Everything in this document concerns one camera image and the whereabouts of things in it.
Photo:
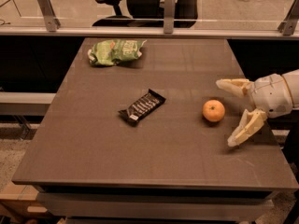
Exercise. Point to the black candy bar wrapper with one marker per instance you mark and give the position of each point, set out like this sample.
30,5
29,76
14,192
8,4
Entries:
142,107

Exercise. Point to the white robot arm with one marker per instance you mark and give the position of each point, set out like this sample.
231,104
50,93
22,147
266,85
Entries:
295,75

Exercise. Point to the green jalapeno chip bag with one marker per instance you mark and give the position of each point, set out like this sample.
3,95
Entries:
114,51

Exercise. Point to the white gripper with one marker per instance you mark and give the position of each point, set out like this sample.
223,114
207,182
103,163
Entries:
271,94

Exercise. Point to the right metal bracket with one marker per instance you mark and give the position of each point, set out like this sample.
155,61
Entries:
288,25

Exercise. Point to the middle metal bracket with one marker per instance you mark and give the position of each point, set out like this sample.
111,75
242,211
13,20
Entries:
169,15

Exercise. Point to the metal bracket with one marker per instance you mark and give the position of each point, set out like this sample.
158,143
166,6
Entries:
288,25
169,15
51,21

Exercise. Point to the black office chair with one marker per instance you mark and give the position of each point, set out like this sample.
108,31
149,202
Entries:
149,13

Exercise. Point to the orange fruit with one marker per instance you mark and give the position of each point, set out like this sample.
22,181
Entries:
213,110

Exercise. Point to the grey table frame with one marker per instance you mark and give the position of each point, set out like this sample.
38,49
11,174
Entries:
154,207

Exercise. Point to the glass barrier panel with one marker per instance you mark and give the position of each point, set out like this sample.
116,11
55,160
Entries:
203,14

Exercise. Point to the left metal bracket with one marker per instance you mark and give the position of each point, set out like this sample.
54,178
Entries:
51,21

